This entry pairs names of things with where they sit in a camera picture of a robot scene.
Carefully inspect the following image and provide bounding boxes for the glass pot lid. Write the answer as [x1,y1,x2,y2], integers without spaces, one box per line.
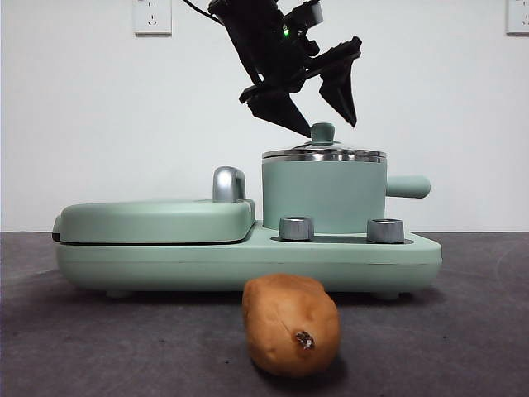
[262,122,388,164]

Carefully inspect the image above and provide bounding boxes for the brown potato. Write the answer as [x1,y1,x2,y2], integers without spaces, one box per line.
[241,273,342,379]

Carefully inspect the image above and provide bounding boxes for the silver control knob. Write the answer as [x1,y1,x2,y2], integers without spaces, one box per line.
[279,216,317,242]
[366,218,406,245]

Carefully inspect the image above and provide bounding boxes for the mint green breakfast machine base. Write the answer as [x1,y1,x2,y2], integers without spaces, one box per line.
[55,218,443,300]

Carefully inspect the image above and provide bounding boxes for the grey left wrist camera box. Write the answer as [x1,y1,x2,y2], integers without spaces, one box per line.
[283,0,325,32]

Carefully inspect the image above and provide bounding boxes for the mint green pot with handle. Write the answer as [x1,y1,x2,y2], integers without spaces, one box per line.
[261,151,432,235]

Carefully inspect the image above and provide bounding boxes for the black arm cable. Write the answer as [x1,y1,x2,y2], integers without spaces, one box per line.
[180,0,217,18]

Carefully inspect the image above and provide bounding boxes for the white wall socket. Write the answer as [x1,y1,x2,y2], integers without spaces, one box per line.
[505,0,529,36]
[132,0,173,36]

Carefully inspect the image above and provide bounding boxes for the green griddle cover, silver handle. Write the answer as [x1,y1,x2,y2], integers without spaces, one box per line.
[52,166,258,246]

